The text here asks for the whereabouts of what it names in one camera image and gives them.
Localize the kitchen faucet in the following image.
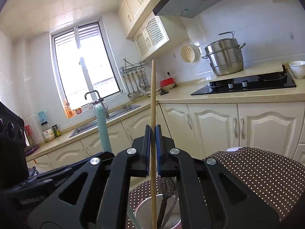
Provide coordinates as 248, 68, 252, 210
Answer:
84, 90, 109, 119

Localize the black slotted spatula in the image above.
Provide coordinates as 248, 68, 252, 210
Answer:
157, 177, 175, 228

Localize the pink utensil holder cup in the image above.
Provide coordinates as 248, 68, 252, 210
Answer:
133, 194, 183, 229

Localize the brown polka dot tablecloth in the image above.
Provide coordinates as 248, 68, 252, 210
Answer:
125, 146, 305, 229

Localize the glass jar on counter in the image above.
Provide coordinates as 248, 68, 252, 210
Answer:
41, 121, 56, 142

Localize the steel sink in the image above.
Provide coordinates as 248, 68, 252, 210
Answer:
69, 104, 141, 138

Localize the red bowl on counter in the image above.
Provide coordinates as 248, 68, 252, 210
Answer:
160, 77, 176, 91

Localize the window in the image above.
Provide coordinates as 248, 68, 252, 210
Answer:
51, 21, 123, 110

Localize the black gas stove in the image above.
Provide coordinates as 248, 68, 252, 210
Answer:
191, 65, 296, 96

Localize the stainless steel steamer pot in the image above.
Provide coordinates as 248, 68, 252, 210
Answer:
202, 31, 246, 77

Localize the cream round strainer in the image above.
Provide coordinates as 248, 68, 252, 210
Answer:
180, 45, 201, 63

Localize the white bowl on counter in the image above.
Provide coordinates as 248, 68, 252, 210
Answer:
288, 60, 305, 79

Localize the upper lattice cabinet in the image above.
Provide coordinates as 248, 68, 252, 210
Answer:
133, 13, 189, 61

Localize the teal handled utensil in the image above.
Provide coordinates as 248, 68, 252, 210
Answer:
95, 104, 113, 153

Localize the wall utensil rack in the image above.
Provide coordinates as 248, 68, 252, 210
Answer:
119, 58, 150, 100

